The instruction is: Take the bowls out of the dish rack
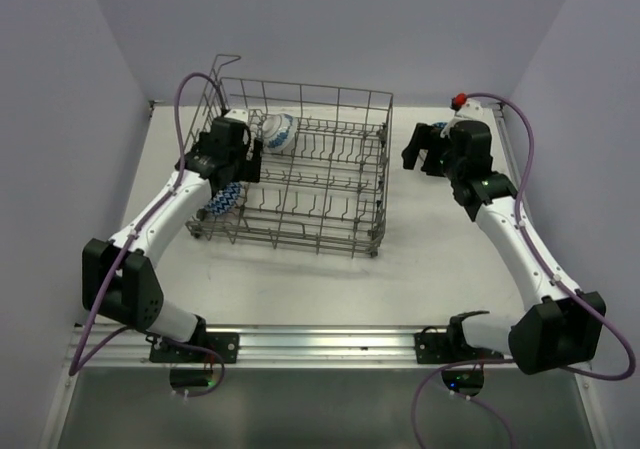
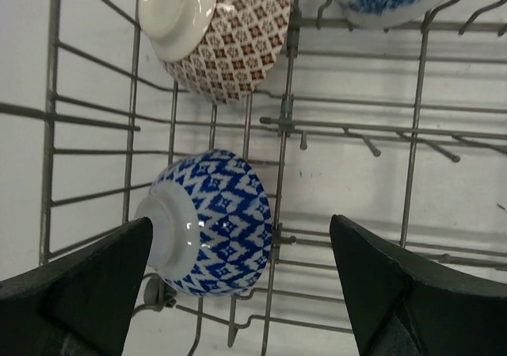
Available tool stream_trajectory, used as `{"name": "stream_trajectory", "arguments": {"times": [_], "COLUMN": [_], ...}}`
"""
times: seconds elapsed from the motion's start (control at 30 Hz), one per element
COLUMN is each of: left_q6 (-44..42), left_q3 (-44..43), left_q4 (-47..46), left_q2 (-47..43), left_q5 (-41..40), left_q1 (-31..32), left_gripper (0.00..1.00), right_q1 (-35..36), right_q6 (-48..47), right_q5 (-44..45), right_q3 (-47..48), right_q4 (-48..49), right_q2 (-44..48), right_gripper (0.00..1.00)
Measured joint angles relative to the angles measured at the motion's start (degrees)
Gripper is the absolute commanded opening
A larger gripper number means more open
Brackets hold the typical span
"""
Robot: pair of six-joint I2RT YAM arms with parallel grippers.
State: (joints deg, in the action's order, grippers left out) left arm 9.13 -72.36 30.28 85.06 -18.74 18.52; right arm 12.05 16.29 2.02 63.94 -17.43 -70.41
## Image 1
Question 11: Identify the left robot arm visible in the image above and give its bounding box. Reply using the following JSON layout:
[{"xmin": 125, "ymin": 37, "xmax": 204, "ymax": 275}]
[{"xmin": 82, "ymin": 109, "xmax": 260, "ymax": 362}]

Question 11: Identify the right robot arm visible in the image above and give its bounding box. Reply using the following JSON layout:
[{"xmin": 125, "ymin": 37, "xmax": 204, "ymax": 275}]
[{"xmin": 401, "ymin": 120, "xmax": 606, "ymax": 374}]

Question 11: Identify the blue zigzag pattern bowl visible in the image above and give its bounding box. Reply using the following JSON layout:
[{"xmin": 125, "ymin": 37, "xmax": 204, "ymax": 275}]
[{"xmin": 204, "ymin": 182, "xmax": 243, "ymax": 216}]

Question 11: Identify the blue floral bowl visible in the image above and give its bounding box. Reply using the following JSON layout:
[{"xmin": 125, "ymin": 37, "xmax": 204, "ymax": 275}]
[{"xmin": 261, "ymin": 113, "xmax": 298, "ymax": 153}]

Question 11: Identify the grey wire dish rack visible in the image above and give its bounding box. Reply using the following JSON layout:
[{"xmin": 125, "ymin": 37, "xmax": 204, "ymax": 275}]
[{"xmin": 186, "ymin": 54, "xmax": 393, "ymax": 257}]

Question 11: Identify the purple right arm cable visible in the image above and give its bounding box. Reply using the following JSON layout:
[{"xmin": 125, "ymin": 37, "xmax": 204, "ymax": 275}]
[{"xmin": 411, "ymin": 91, "xmax": 637, "ymax": 449}]

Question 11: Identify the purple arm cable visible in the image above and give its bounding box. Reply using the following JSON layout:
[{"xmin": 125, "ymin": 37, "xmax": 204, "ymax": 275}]
[
  {"xmin": 66, "ymin": 71, "xmax": 227, "ymax": 377},
  {"xmin": 411, "ymin": 91, "xmax": 637, "ymax": 449}
]

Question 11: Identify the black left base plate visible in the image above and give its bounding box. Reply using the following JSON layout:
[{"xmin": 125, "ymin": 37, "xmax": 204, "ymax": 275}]
[{"xmin": 145, "ymin": 332, "xmax": 240, "ymax": 364}]

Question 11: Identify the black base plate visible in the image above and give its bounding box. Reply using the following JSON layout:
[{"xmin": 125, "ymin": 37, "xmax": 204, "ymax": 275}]
[
  {"xmin": 145, "ymin": 332, "xmax": 240, "ymax": 364},
  {"xmin": 413, "ymin": 331, "xmax": 504, "ymax": 365}
]

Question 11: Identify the aluminium mounting rail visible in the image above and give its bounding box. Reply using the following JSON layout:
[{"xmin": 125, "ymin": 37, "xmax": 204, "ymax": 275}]
[{"xmin": 63, "ymin": 324, "xmax": 589, "ymax": 370}]

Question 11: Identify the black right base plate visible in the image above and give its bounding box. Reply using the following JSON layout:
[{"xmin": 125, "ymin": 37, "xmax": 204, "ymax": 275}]
[{"xmin": 413, "ymin": 331, "xmax": 504, "ymax": 365}]

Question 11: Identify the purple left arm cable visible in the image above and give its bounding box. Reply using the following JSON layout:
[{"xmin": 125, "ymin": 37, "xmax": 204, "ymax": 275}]
[{"xmin": 66, "ymin": 71, "xmax": 227, "ymax": 377}]

